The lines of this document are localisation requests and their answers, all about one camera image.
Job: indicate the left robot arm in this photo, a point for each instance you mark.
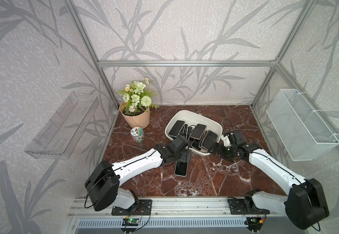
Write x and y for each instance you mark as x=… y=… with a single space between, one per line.
x=104 y=184

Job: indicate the white wire mesh basket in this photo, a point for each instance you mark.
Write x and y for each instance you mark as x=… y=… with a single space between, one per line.
x=303 y=132

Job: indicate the phone with pink case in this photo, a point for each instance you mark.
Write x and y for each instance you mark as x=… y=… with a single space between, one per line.
x=198 y=131

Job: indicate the right circuit board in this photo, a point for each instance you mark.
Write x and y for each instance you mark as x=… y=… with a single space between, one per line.
x=254 y=221

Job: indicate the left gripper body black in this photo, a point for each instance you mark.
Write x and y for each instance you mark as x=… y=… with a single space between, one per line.
x=182 y=156

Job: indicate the potted artificial flower plant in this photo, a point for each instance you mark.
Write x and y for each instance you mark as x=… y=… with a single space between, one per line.
x=137 y=102

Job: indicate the black phone in box right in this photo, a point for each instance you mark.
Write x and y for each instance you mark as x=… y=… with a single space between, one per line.
x=209 y=141

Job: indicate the aluminium frame rail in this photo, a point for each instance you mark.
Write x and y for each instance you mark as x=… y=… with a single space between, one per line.
x=186 y=63

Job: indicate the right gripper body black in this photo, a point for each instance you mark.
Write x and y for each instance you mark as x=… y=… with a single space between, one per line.
x=227 y=152

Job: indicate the small patterned can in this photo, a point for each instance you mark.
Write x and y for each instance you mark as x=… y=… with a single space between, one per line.
x=137 y=134

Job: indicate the left green circuit board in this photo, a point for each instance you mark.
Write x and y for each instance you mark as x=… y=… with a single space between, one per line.
x=131 y=222

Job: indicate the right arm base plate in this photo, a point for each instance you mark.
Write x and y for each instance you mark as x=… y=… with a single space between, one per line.
x=244 y=207

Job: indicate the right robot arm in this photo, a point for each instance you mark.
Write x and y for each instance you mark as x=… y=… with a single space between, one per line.
x=303 y=203

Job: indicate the phone with light blue case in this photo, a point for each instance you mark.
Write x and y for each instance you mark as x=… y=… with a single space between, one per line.
x=181 y=169

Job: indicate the white plastic storage box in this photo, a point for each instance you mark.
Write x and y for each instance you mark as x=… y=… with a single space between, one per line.
x=191 y=118

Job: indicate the clear plastic wall shelf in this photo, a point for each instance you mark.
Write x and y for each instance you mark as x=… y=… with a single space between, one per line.
x=61 y=134

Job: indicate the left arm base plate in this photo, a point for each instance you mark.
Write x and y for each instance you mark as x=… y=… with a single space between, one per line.
x=140 y=207

